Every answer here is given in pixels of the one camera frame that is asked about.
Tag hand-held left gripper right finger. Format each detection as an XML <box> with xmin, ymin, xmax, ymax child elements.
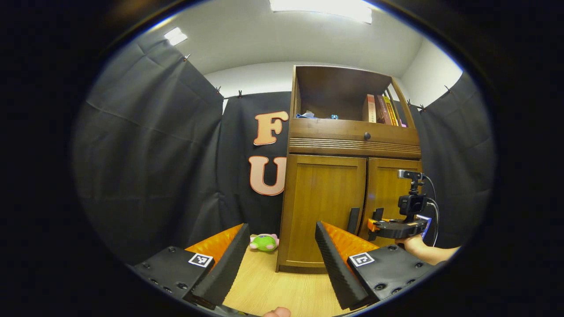
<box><xmin>315</xmin><ymin>220</ymin><xmax>441</xmax><ymax>310</ymax></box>

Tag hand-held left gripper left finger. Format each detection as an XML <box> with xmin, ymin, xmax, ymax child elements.
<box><xmin>132</xmin><ymin>223</ymin><xmax>251</xmax><ymax>310</ymax></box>

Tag wooden shoe cabinet door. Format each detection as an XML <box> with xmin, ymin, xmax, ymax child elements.
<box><xmin>359</xmin><ymin>157</ymin><xmax>423</xmax><ymax>247</ymax></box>
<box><xmin>278</xmin><ymin>154</ymin><xmax>367</xmax><ymax>270</ymax></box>

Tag wooden double-door shoe cabinet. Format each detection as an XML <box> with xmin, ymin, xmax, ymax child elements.
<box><xmin>276</xmin><ymin>65</ymin><xmax>423</xmax><ymax>274</ymax></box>

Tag wooden cabinet drawer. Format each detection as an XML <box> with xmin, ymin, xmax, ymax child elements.
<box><xmin>289</xmin><ymin>118</ymin><xmax>420</xmax><ymax>146</ymax></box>

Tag green plush toy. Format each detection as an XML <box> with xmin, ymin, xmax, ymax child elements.
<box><xmin>249</xmin><ymin>234</ymin><xmax>280</xmax><ymax>252</ymax></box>

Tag orange book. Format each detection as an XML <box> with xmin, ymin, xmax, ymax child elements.
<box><xmin>363</xmin><ymin>94</ymin><xmax>376</xmax><ymax>123</ymax></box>

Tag black backdrop cloth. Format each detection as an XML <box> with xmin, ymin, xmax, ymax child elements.
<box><xmin>73</xmin><ymin>31</ymin><xmax>496</xmax><ymax>265</ymax></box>

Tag small ceiling light panel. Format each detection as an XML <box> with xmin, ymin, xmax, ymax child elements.
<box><xmin>164</xmin><ymin>27</ymin><xmax>188</xmax><ymax>46</ymax></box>

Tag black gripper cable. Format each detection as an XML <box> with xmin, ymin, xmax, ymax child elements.
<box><xmin>422</xmin><ymin>175</ymin><xmax>440</xmax><ymax>247</ymax></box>

